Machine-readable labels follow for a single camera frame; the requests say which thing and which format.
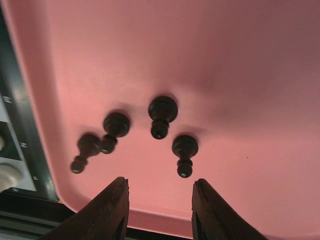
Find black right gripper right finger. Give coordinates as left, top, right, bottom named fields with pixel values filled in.
left=191, top=178, right=266, bottom=240

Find black white chessboard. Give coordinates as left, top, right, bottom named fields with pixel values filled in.
left=0, top=9, right=59, bottom=202

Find pink plastic tray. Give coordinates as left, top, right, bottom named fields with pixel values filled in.
left=0, top=0, right=320, bottom=240

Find black aluminium base frame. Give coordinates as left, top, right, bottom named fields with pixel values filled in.
left=0, top=193, right=75, bottom=240

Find white back rank pieces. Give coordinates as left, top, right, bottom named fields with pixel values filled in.
left=0, top=162, right=24, bottom=193

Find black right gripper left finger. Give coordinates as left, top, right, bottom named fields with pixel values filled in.
left=43, top=176, right=130, bottom=240

